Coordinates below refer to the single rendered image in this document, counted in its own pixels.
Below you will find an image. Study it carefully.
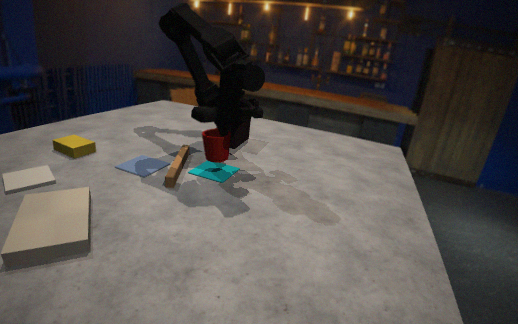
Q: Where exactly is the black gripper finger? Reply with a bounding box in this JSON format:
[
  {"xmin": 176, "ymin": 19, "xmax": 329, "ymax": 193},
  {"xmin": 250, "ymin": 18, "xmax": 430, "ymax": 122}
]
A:
[
  {"xmin": 228, "ymin": 116, "xmax": 246, "ymax": 143},
  {"xmin": 214, "ymin": 120, "xmax": 231, "ymax": 136}
]

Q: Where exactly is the yellow flat block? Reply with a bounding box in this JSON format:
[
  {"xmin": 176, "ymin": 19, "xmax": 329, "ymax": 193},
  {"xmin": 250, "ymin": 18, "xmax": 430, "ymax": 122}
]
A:
[{"xmin": 53, "ymin": 135, "xmax": 97, "ymax": 158}]

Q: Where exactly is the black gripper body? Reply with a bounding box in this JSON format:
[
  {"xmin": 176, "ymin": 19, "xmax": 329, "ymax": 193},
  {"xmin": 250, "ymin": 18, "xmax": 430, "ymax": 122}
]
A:
[{"xmin": 191, "ymin": 84, "xmax": 263, "ymax": 122}]

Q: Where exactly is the brown wooden plank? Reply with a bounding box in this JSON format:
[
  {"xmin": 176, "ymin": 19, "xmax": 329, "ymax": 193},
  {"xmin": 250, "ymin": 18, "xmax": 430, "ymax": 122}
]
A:
[{"xmin": 165, "ymin": 144, "xmax": 189, "ymax": 189}]

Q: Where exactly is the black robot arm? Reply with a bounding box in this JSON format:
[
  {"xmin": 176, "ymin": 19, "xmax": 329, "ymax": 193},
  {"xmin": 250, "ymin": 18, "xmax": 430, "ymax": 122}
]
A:
[{"xmin": 159, "ymin": 3, "xmax": 265, "ymax": 121}]

